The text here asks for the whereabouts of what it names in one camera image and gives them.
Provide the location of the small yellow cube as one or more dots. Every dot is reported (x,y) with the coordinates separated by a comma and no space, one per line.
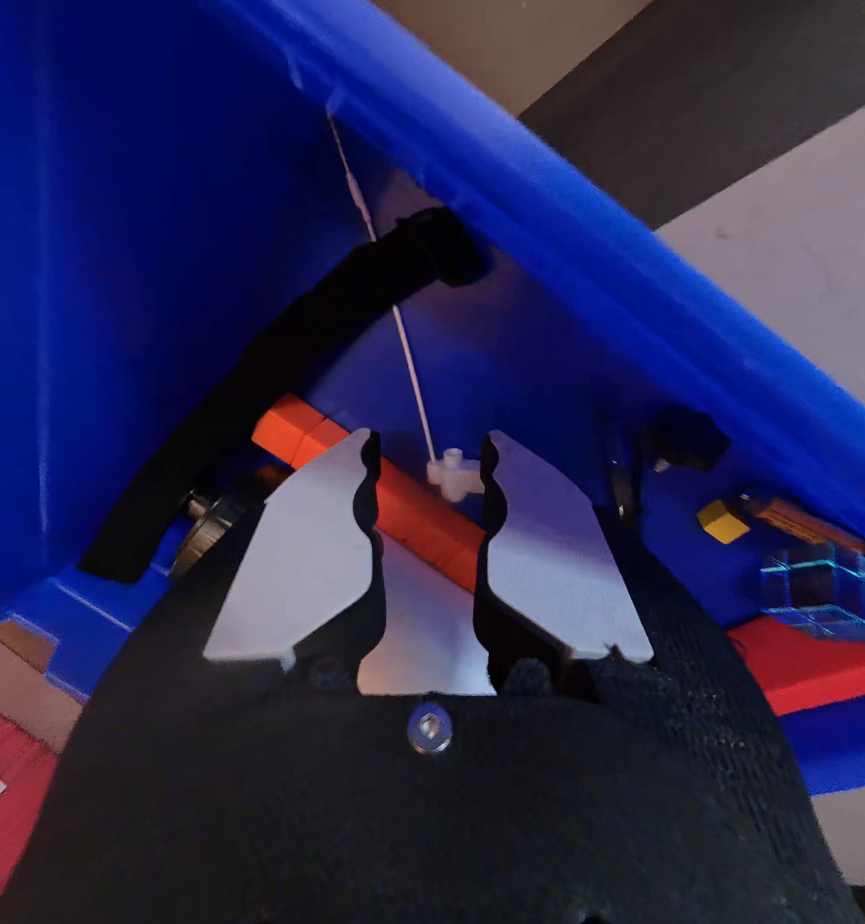
(722,521)

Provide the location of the clear acrylic cube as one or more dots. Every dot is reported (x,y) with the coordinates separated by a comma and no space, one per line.
(822,585)

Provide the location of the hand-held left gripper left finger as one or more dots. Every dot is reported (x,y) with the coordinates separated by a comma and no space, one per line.
(302,563)

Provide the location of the metal disc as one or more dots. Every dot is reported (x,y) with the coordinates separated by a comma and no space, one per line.
(208,534)

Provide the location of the orange stick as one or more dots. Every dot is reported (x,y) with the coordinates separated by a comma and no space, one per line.
(418,512)

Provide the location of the red plastic strip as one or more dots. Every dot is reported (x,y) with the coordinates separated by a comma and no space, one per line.
(822,671)

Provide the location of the blue plastic bin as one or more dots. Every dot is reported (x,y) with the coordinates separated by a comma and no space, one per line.
(114,289)

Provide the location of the brown wooden stick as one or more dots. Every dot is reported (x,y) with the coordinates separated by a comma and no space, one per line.
(800,523)

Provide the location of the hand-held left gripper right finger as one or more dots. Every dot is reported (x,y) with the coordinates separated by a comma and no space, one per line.
(555,570)

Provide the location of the red plastic bin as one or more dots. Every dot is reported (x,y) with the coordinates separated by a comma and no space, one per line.
(6,808)

